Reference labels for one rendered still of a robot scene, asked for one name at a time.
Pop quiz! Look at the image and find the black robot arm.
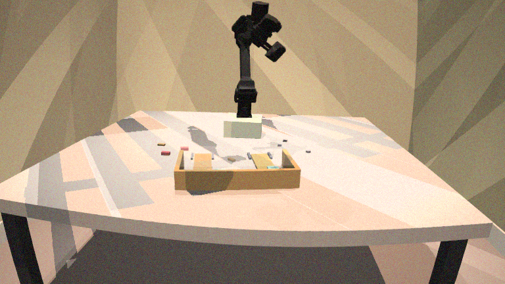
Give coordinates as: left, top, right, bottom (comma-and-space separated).
234, 1, 282, 118

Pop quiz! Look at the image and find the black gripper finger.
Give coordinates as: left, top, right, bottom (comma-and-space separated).
265, 42, 283, 60
235, 20, 254, 40

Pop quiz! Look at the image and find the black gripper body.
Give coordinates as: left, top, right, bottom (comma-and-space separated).
231, 15, 286, 62

